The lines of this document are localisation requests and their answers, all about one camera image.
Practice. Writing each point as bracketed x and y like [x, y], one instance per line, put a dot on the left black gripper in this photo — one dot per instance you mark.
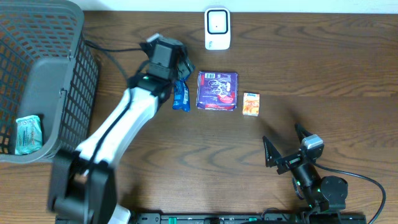
[185, 66]

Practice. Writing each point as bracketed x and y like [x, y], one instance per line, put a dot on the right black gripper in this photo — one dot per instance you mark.
[289, 161]

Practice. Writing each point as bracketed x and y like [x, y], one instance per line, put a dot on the blue snack packet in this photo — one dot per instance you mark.
[181, 96]

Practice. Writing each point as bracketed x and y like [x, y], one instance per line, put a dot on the purple sanitary pad pack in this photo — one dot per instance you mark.
[217, 91]

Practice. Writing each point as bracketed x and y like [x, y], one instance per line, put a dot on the orange tissue pack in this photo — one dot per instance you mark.
[251, 104]

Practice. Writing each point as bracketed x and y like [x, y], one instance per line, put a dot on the teal wet wipes packet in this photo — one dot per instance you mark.
[29, 135]

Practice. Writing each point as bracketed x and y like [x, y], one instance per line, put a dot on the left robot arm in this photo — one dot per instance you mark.
[83, 181]

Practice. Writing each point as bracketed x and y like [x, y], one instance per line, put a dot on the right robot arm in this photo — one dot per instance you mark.
[323, 194]

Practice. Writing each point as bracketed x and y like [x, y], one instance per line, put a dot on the grey plastic mesh basket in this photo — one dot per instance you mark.
[47, 71]

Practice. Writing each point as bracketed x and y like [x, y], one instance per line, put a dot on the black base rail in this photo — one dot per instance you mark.
[269, 217]

